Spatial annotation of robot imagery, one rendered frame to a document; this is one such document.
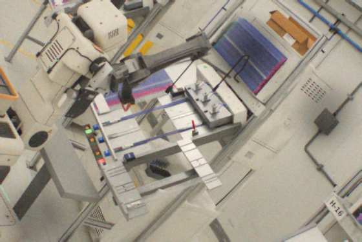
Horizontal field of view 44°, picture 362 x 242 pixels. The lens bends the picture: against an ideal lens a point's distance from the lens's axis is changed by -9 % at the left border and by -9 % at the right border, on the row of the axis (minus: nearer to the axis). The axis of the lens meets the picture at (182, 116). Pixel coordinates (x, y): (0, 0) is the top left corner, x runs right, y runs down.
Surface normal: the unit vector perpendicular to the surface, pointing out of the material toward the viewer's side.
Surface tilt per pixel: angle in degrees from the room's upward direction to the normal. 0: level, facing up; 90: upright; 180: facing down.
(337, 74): 90
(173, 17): 90
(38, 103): 82
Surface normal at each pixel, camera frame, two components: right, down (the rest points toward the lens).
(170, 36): 0.40, 0.60
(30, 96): -0.40, -0.22
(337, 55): -0.66, -0.33
